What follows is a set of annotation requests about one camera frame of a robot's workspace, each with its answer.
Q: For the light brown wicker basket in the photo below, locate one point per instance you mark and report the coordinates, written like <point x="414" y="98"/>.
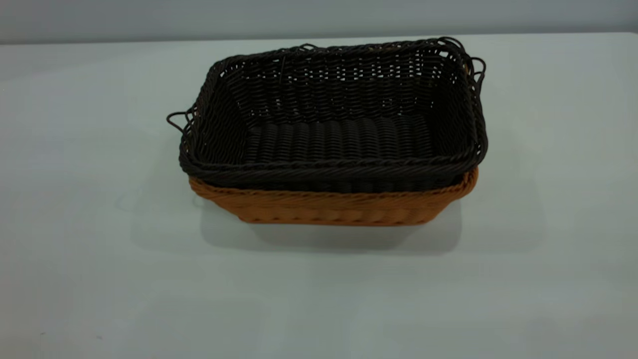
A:
<point x="339" y="209"/>

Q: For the dark brown wicker basket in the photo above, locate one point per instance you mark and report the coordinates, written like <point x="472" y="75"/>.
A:
<point x="339" y="139"/>

